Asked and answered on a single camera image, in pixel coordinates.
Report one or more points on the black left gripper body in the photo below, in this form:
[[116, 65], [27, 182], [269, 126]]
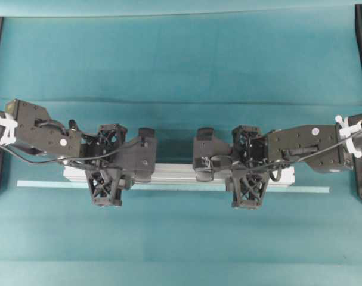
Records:
[[109, 149]]

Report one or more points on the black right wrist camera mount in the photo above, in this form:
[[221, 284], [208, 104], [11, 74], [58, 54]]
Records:
[[248, 188]]

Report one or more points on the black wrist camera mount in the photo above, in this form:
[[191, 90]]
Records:
[[248, 188], [104, 187]]

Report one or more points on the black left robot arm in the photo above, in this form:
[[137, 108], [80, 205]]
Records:
[[39, 135]]

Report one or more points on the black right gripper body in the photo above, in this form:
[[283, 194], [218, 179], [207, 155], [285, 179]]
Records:
[[248, 151]]

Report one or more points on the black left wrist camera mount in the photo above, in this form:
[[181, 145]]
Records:
[[104, 187]]

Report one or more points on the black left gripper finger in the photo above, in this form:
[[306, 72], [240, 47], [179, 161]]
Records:
[[143, 178], [146, 134]]

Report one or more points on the silver aluminium extrusion rail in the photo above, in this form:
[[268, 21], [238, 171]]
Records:
[[184, 174]]

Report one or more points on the white right cable clip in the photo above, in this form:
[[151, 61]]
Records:
[[345, 132]]

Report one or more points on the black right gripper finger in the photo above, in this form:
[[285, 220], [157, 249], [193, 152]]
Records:
[[205, 133], [204, 176]]

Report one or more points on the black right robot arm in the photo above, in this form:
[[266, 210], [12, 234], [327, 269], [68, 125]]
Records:
[[324, 148]]

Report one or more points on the light teal tape strip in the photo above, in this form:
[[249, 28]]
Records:
[[175, 187]]

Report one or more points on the white left cable clip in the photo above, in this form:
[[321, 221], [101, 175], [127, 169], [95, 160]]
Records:
[[9, 124]]

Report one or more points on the white cable clip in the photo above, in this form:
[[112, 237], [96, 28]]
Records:
[[345, 132], [9, 124]]

